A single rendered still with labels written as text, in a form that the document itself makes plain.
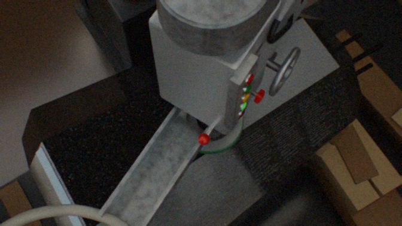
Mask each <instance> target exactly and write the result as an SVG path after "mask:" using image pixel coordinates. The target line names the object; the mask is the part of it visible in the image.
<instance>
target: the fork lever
mask: <svg viewBox="0 0 402 226"><path fill-rule="evenodd" d="M181 110H182V109H181V108H178V107H177V106H174V107H173V109H172V110H171V111H170V113H169V115H168V116H167V117H166V119H165V120H164V122H163V124H161V125H160V127H159V128H158V129H157V131H156V133H155V135H154V136H153V137H152V138H151V139H150V141H149V143H148V144H147V145H146V147H145V148H144V150H143V151H142V152H141V153H140V155H139V157H138V158H137V160H136V161H135V163H133V164H132V166H131V168H130V169H129V171H128V172H127V173H126V175H125V176H124V178H123V179H122V180H121V182H120V183H119V185H118V187H117V188H116V189H115V190H114V192H113V193H112V195H111V196H110V198H109V199H108V200H107V201H106V202H105V204H104V206H103V207H102V209H101V210H100V211H99V213H98V215H99V216H101V217H103V216H104V214H106V212H107V213H110V214H112V215H114V216H117V217H119V218H120V219H122V220H124V221H125V222H126V223H128V224H129V225H130V226H150V224H151V223H152V221H153V220H154V218H155V217H156V216H157V214H158V212H159V210H160V209H161V208H162V207H163V206H164V204H165V202H166V200H167V199H168V198H169V196H170V194H171V193H172V192H173V190H174V189H175V187H176V185H177V184H178V182H179V181H180V180H181V179H182V177H183V175H184V173H185V172H186V171H187V169H188V167H189V166H190V165H191V163H192V162H193V160H194V158H195V157H196V155H197V154H198V152H200V150H201V148H202V146H203V145H201V144H200V143H199V142H198V136H200V135H201V134H202V133H205V132H206V130H207V129H208V128H209V126H207V128H206V129H205V131H203V130H202V129H201V128H199V127H197V126H195V125H194V124H192V123H189V122H188V121H187V120H186V119H184V118H182V117H180V116H179V115H178V114H179V113H180V112H181Z"/></svg>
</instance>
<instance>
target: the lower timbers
mask: <svg viewBox="0 0 402 226"><path fill-rule="evenodd" d="M336 36H337V38H338V40H339V41H340V42H343V41H346V40H347V39H348V38H350V37H351V36H350V35H349V34H348V33H347V32H346V31H345V29H343V30H342V31H341V32H339V33H338V34H337V35H336ZM345 48H346V50H347V51H348V53H349V54H350V55H351V57H352V59H353V58H355V56H357V55H359V54H361V53H363V52H364V50H363V49H362V48H361V47H360V46H359V45H358V44H357V43H356V42H355V41H354V42H352V43H350V44H348V45H346V46H345ZM368 63H372V64H373V67H372V68H371V69H368V70H366V71H365V72H363V73H361V74H359V75H358V76H357V78H358V82H359V85H360V90H361V94H362V95H363V98H361V102H360V108H361V109H363V110H364V111H365V113H366V114H367V115H368V116H369V117H370V118H371V119H372V120H373V122H374V123H375V124H376V125H377V126H378V128H380V130H381V131H382V132H383V133H384V134H385V136H386V137H388V138H389V140H390V141H391V142H392V143H393V144H394V145H395V147H397V149H398V150H399V151H400V152H401V153H402V129H401V128H400V127H399V126H398V125H397V124H395V123H394V122H393V120H391V119H390V118H391V117H392V116H393V115H394V114H395V113H396V112H397V111H398V110H399V109H400V108H401V107H402V91H401V90H400V89H399V88H398V87H397V86H396V85H395V84H394V83H393V82H392V81H391V79H390V78H389V77H388V76H387V75H386V74H385V73H384V72H383V70H381V68H380V67H379V66H378V65H377V64H375V62H374V61H373V60H372V59H371V58H370V57H369V56H366V57H365V58H363V59H362V60H359V61H358V62H356V63H354V67H355V71H357V70H359V69H360V68H363V67H364V66H365V65H367V64H368ZM308 167H309V168H310V170H311V171H312V173H313V174H314V177H315V178H316V180H317V181H318V182H319V183H320V186H321V187H322V189H323V190H324V192H325V194H326V195H327V196H328V198H329V199H330V201H331V203H332V205H333V206H334V208H336V210H337V212H338V214H339V215H340V217H341V218H342V221H344V223H345V224H346V226H402V198H401V197H400V195H399V194H398V192H397V190H396V189H393V190H392V191H390V192H389V193H388V194H386V195H384V196H383V197H381V198H380V199H378V200H376V201H375V202H374V203H372V204H371V205H368V206H367V207H365V208H364V209H362V210H360V211H359V212H358V213H356V214H354V215H351V214H350V212H349V210H348V208H347V207H346V206H345V204H344V202H342V200H341V198H340V197H339V196H338V194H337V192H336V190H334V188H333V187H332V186H331V184H330V182H329V180H328V179H327V178H326V177H325V175H324V174H323V172H322V170H321V169H320V168H319V166H318V164H317V163H316V162H315V161H314V162H313V163H312V164H310V165H309V166H308Z"/></svg>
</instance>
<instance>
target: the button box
mask: <svg viewBox="0 0 402 226"><path fill-rule="evenodd" d="M257 63H258V56H257V55H256V54H253V53H252V54H251V55H250V57H249V59H248V60H247V61H246V63H245V64H244V65H243V67H242V69H241V70H240V72H239V73H238V74H237V75H235V76H231V77H230V79H229V88H228V94H227V99H226V108H225V114H224V124H223V126H225V127H227V128H229V129H230V130H233V128H234V126H235V125H236V124H237V122H238V121H239V119H238V116H239V114H240V112H239V110H240V107H241V106H242V105H241V104H240V103H241V100H242V98H243V97H244V96H243V95H242V93H243V91H244V89H245V88H246V87H244V83H245V82H246V80H247V78H248V77H249V75H250V73H251V72H253V77H254V78H255V72H256V68H257ZM254 78H253V80H254ZM253 80H252V81H251V86H252V83H253ZM249 97H250V96H249ZM248 103H249V98H248V101H247V103H246V108H247V107H248Z"/></svg>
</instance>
